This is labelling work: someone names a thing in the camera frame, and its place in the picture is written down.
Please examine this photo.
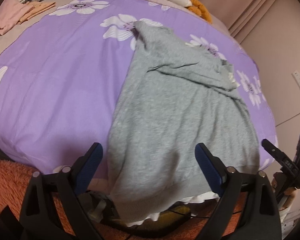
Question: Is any pink folded garment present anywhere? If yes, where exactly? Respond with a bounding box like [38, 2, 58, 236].
[0, 0, 32, 36]

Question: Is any orange printed folded garment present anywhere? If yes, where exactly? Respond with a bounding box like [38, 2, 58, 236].
[17, 1, 56, 24]

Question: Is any grey knit sweater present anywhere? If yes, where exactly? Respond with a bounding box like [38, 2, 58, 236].
[108, 21, 259, 225]

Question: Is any purple floral bed sheet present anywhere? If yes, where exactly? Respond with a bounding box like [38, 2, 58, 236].
[0, 0, 278, 173]

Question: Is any orange knitted garment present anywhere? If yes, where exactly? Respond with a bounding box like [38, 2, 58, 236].
[187, 0, 212, 24]

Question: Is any white power cable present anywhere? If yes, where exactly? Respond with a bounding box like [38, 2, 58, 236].
[275, 105, 300, 127]

